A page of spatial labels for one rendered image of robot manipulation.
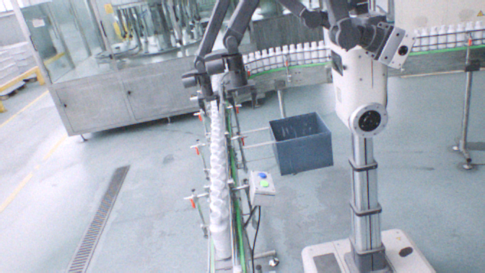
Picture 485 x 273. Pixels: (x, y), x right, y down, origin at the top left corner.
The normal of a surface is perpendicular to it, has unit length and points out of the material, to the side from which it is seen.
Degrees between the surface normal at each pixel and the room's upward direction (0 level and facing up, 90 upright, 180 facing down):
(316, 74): 90
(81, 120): 90
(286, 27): 90
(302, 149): 90
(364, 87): 101
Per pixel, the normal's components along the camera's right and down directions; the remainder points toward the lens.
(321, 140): 0.07, 0.42
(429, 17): -0.23, 0.46
